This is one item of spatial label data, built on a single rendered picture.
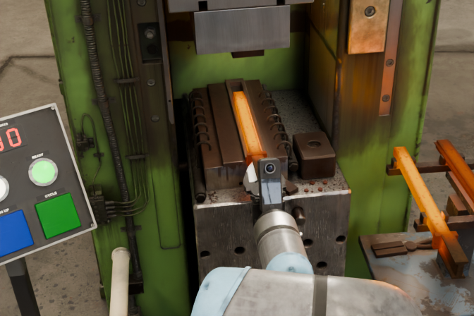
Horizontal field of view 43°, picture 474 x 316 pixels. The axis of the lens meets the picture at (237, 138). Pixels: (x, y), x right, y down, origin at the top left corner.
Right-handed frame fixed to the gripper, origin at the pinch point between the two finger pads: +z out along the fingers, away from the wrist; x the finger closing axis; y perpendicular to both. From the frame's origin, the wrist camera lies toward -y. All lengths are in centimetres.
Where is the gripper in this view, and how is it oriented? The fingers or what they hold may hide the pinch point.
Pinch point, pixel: (258, 162)
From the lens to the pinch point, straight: 141.4
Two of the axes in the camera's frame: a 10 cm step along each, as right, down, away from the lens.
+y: 0.2, 8.4, 5.5
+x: 9.9, -0.9, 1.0
